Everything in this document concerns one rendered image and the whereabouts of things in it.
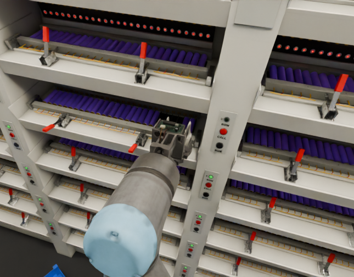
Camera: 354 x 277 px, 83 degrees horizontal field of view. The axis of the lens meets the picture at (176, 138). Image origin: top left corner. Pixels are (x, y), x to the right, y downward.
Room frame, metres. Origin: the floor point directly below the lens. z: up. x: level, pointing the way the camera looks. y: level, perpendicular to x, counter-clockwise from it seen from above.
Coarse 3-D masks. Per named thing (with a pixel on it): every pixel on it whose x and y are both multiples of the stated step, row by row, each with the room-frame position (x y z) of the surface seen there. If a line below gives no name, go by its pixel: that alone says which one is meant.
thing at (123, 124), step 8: (32, 104) 0.58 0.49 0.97; (40, 104) 0.58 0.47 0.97; (48, 104) 0.59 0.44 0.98; (48, 112) 0.57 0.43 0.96; (56, 112) 0.57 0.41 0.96; (64, 112) 0.56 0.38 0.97; (72, 112) 0.56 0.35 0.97; (80, 112) 0.56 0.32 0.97; (72, 120) 0.54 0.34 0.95; (96, 120) 0.55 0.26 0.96; (104, 120) 0.54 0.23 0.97; (112, 120) 0.54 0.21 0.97; (120, 120) 0.54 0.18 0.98; (128, 128) 0.53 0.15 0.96; (136, 128) 0.52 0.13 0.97; (144, 128) 0.52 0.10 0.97; (152, 128) 0.52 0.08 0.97; (192, 136) 0.50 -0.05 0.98
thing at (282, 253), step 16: (224, 224) 0.48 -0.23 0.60; (240, 224) 0.49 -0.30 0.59; (208, 240) 0.43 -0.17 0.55; (224, 240) 0.44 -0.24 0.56; (240, 240) 0.44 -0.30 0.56; (256, 240) 0.44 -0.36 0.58; (272, 240) 0.45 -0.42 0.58; (288, 240) 0.45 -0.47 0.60; (240, 256) 0.41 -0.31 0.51; (256, 256) 0.40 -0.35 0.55; (272, 256) 0.40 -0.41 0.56; (288, 256) 0.41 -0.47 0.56; (304, 256) 0.41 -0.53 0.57; (320, 256) 0.41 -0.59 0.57; (336, 256) 0.41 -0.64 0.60; (352, 256) 0.42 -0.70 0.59; (304, 272) 0.36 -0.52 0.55; (320, 272) 0.36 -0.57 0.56; (336, 272) 0.37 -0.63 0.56; (352, 272) 0.38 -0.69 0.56
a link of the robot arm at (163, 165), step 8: (136, 160) 0.26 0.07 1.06; (144, 160) 0.25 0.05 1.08; (152, 160) 0.25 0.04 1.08; (160, 160) 0.26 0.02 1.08; (168, 160) 0.26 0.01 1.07; (152, 168) 0.23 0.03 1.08; (160, 168) 0.24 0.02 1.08; (168, 168) 0.25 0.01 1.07; (176, 168) 0.26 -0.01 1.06; (168, 176) 0.23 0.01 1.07; (176, 176) 0.25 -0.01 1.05; (176, 184) 0.24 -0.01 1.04
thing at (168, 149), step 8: (160, 120) 0.39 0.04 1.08; (160, 128) 0.35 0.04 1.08; (168, 128) 0.35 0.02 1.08; (176, 128) 0.36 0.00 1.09; (184, 128) 0.38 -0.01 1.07; (152, 136) 0.35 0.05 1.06; (160, 136) 0.33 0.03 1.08; (168, 136) 0.34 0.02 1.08; (176, 136) 0.33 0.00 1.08; (184, 136) 0.33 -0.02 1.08; (152, 144) 0.29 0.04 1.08; (160, 144) 0.29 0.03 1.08; (168, 144) 0.33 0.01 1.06; (176, 144) 0.34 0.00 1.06; (184, 144) 0.35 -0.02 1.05; (152, 152) 0.28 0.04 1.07; (160, 152) 0.30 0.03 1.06; (168, 152) 0.28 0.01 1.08; (176, 152) 0.34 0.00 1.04; (184, 152) 0.36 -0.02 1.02; (176, 160) 0.33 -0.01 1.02
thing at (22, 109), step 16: (32, 96) 0.62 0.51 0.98; (16, 112) 0.55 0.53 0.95; (32, 112) 0.58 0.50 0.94; (160, 112) 0.62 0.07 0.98; (32, 128) 0.55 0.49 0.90; (64, 128) 0.52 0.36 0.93; (80, 128) 0.53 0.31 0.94; (96, 128) 0.53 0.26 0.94; (112, 128) 0.54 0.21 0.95; (96, 144) 0.51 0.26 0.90; (112, 144) 0.49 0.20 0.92; (128, 144) 0.48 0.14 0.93; (192, 160) 0.44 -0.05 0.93
